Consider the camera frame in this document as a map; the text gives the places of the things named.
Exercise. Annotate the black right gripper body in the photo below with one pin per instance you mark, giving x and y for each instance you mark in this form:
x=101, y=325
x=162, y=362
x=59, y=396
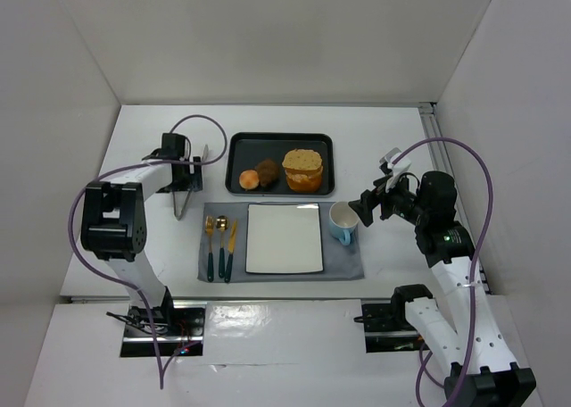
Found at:
x=371, y=203

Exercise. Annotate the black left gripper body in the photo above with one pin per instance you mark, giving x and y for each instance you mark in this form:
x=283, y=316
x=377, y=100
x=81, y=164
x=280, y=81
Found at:
x=186, y=186

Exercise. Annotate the silver metal tongs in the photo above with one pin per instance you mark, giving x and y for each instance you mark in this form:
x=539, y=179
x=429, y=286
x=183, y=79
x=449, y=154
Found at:
x=179, y=215

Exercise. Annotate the seeded bread slice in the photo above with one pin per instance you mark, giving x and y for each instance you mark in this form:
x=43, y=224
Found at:
x=302, y=159

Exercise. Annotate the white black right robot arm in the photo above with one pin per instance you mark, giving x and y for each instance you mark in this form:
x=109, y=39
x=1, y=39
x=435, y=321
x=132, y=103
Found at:
x=480, y=369

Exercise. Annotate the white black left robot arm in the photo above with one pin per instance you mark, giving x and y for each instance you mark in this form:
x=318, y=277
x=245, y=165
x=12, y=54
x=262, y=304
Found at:
x=114, y=226

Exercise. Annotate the light blue mug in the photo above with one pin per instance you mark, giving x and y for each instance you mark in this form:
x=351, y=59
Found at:
x=343, y=220

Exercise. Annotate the grey cloth placemat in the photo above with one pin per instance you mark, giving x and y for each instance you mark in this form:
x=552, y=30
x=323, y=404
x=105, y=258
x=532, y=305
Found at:
x=340, y=262

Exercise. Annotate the small round golden bun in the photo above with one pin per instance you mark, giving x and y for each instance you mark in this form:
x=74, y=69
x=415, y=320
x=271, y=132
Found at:
x=249, y=180

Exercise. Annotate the black rectangular baking tray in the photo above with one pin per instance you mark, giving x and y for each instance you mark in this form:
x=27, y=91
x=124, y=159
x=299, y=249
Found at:
x=247, y=149

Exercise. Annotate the orange round cake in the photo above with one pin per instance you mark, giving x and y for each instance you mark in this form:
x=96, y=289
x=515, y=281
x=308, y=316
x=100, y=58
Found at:
x=304, y=183

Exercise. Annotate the brown chocolate croissant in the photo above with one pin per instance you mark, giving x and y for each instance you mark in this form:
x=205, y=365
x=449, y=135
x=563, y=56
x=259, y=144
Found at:
x=268, y=172

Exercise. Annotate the white square plate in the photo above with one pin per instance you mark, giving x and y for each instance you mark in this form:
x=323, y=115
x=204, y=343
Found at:
x=283, y=239

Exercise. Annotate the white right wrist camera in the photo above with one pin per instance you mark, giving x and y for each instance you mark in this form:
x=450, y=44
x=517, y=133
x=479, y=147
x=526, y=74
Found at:
x=393, y=165

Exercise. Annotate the gold fork green handle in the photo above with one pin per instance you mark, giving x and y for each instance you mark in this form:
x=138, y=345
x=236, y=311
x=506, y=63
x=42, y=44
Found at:
x=209, y=229

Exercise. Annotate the gold spoon green handle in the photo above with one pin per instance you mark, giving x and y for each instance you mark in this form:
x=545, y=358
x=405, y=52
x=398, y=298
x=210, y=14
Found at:
x=221, y=226

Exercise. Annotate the gold knife green handle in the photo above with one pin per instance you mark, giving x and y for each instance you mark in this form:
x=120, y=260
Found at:
x=231, y=249

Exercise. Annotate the aluminium frame rail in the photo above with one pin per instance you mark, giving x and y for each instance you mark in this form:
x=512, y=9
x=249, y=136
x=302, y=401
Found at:
x=440, y=157

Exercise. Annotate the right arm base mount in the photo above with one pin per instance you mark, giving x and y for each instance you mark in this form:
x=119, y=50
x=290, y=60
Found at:
x=383, y=333

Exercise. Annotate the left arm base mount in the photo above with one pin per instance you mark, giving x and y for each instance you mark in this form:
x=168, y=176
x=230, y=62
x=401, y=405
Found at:
x=182, y=336

